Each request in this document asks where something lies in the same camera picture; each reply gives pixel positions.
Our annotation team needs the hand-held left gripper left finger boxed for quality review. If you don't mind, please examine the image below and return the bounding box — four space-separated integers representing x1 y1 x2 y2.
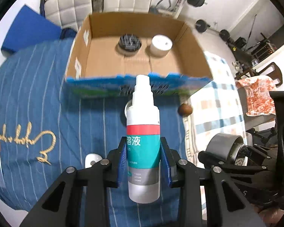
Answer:
19 138 129 227

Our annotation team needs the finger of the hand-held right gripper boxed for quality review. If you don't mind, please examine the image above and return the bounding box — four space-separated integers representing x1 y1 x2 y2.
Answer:
198 150 275 182

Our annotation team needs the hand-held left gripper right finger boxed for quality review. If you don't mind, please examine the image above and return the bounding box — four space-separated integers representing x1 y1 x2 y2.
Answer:
160 137 261 227

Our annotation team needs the white spray bottle teal label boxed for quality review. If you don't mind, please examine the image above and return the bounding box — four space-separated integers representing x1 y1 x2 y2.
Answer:
125 74 161 204

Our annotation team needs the grey cylindrical can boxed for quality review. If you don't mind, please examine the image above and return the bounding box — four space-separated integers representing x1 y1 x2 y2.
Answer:
206 133 248 166

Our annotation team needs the cardboard box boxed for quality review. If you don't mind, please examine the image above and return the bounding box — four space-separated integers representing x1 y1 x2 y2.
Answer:
64 12 214 99

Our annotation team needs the person's right hand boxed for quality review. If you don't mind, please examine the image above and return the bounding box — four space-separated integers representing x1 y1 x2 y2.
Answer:
253 206 284 227

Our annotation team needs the small white plastic device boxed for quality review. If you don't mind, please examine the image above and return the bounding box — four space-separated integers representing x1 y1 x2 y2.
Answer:
85 154 104 170

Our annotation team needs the orange patterned cloth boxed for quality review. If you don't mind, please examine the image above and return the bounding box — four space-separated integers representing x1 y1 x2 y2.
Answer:
235 75 279 117

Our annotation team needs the brown round nut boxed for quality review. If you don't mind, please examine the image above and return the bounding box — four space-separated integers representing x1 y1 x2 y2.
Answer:
178 103 193 117

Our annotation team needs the checked pastel blanket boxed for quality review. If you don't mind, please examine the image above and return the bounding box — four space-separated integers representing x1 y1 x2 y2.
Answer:
182 51 247 154

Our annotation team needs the wooden chair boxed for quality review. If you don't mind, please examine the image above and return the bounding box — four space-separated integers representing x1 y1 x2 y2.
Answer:
235 62 284 88

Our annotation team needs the blue striped blanket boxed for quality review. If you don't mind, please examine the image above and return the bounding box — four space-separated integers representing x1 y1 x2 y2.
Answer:
0 37 188 227

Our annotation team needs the black metal rack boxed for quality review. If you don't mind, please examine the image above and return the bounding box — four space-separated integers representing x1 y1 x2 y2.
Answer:
250 37 276 61

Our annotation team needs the white round jar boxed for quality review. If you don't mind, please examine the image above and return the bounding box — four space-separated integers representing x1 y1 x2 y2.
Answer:
148 35 173 58

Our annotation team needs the black spiky round brush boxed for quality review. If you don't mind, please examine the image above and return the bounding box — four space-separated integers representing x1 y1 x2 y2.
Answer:
117 34 140 56

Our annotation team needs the blue foam mat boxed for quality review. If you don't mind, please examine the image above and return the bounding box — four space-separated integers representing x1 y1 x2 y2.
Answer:
1 4 62 55

